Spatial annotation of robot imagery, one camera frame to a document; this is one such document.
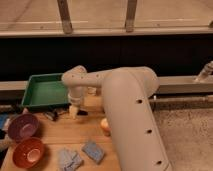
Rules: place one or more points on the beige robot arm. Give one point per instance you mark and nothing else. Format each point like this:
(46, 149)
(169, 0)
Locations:
(125, 97)

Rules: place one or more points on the black dish brush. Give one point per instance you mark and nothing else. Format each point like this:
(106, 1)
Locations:
(53, 115)

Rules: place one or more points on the right wooden post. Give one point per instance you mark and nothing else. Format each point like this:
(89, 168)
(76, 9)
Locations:
(130, 15)

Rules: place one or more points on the blue sponge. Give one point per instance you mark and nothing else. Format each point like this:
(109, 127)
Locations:
(93, 151)

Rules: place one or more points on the orange bowl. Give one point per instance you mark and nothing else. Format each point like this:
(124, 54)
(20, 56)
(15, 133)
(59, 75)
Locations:
(28, 153)

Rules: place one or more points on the wooden post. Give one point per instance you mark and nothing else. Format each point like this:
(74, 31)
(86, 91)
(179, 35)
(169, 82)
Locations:
(65, 16)
(130, 15)

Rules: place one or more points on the left wooden post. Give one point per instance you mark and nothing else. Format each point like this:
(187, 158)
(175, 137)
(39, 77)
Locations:
(65, 16)

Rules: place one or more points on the white cup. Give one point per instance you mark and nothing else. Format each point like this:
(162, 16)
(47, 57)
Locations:
(92, 91)

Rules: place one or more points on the green plastic tray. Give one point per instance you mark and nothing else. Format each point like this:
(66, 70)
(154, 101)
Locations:
(45, 91)

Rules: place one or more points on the purple bowl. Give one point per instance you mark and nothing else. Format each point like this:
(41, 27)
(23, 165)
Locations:
(22, 127)

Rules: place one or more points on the blue object at edge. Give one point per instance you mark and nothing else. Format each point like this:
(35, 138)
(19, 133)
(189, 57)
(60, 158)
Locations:
(4, 121)

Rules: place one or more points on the grey crumpled cloth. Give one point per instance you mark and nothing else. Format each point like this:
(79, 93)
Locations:
(69, 160)

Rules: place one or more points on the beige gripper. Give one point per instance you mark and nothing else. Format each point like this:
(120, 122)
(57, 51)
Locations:
(75, 97)

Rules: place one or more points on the red yellow apple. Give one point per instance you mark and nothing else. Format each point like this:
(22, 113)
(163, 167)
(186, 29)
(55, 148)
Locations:
(105, 126)

